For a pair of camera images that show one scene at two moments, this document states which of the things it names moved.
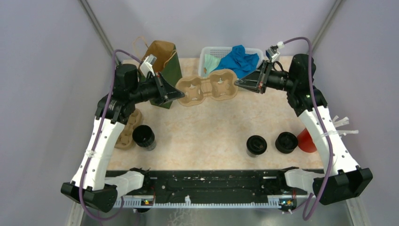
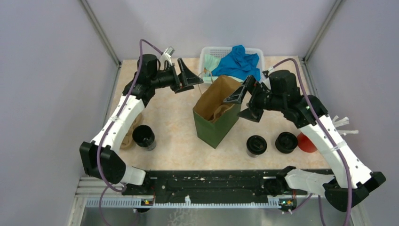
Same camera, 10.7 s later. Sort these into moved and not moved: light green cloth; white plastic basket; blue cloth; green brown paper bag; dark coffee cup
Moved: green brown paper bag
Not moved: blue cloth; dark coffee cup; white plastic basket; light green cloth
